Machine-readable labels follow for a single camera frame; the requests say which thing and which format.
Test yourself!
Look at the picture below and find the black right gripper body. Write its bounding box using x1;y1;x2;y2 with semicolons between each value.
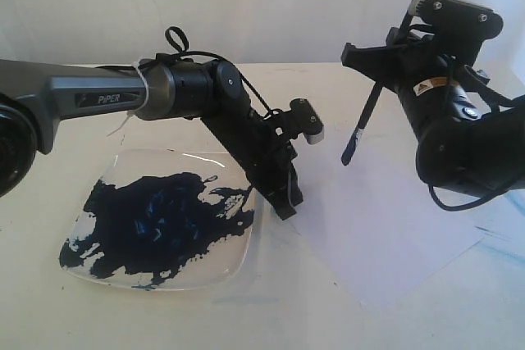
390;25;504;161

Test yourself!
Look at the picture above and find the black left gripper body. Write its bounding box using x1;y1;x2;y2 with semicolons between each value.
201;108;297;194

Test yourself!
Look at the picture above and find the black paintbrush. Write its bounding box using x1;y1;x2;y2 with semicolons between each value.
340;11;413;166

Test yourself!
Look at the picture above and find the white paper sheet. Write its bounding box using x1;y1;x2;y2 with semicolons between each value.
253;120;489;310

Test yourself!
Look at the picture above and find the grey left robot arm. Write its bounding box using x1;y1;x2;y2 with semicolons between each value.
1;60;303;219

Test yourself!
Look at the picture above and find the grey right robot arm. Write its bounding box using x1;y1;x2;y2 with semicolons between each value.
341;28;524;197

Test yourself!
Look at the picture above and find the white plate with blue paint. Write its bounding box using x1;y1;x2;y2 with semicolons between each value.
58;149;263;291

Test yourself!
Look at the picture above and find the white zip tie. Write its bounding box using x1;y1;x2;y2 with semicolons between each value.
105;58;151;139

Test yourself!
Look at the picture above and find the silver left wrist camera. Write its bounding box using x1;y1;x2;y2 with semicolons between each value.
289;98;324;145

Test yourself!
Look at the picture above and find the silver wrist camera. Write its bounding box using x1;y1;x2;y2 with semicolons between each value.
289;98;324;145
407;0;504;42

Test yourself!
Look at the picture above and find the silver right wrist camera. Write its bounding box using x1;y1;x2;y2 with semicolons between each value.
407;0;504;42

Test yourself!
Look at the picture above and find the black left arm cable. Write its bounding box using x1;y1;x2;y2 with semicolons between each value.
155;26;296;162

